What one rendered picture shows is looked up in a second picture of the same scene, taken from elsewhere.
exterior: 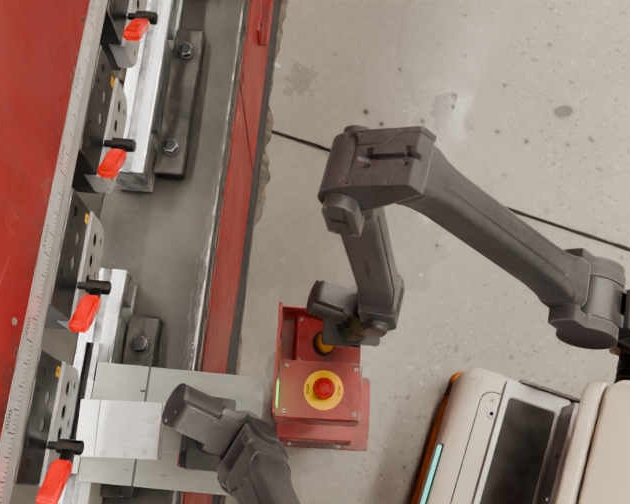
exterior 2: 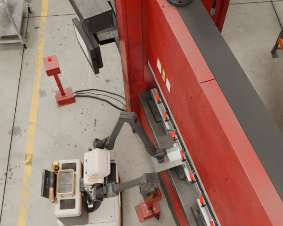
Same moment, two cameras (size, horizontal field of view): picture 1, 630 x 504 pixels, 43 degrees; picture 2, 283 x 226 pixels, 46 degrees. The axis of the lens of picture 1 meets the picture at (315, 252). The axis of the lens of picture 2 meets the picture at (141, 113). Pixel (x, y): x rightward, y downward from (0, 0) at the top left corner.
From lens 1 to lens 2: 1.99 m
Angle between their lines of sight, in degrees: 47
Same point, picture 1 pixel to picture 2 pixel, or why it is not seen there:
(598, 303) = (111, 187)
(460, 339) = not seen: outside the picture
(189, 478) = not seen: hidden behind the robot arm
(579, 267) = (116, 189)
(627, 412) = (104, 168)
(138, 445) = (170, 154)
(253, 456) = (150, 145)
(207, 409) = (160, 153)
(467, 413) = (116, 214)
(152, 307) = (183, 181)
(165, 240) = (187, 194)
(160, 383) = (172, 164)
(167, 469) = not seen: hidden behind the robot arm
